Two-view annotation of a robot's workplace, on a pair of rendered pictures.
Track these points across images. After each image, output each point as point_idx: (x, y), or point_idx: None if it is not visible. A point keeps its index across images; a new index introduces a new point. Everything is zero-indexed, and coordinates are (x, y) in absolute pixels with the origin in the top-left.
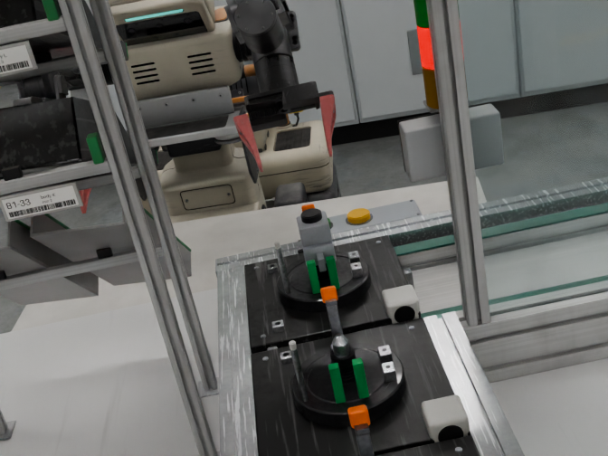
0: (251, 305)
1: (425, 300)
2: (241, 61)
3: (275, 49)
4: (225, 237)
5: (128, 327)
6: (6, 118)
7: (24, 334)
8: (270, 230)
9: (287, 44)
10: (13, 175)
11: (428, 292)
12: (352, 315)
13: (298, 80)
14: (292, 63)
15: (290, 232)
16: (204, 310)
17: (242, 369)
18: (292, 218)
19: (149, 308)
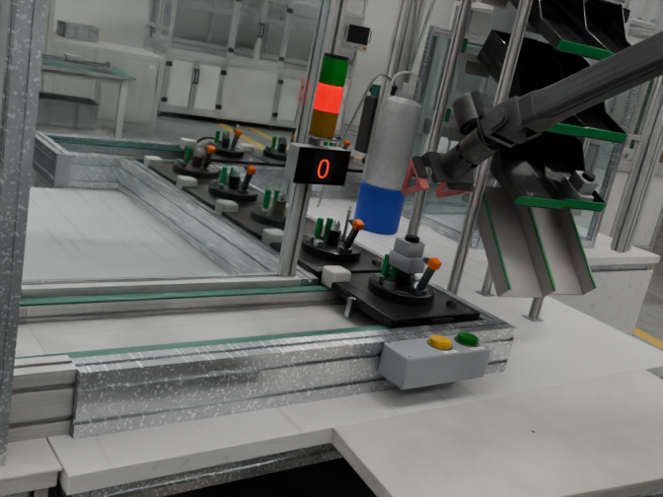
0: (435, 289)
1: (335, 319)
2: None
3: (461, 133)
4: (620, 442)
5: (558, 364)
6: None
7: (629, 366)
8: (585, 448)
9: (465, 138)
10: None
11: (337, 322)
12: (362, 277)
13: (446, 159)
14: (455, 149)
15: (555, 442)
16: (521, 371)
17: None
18: (582, 462)
19: (569, 377)
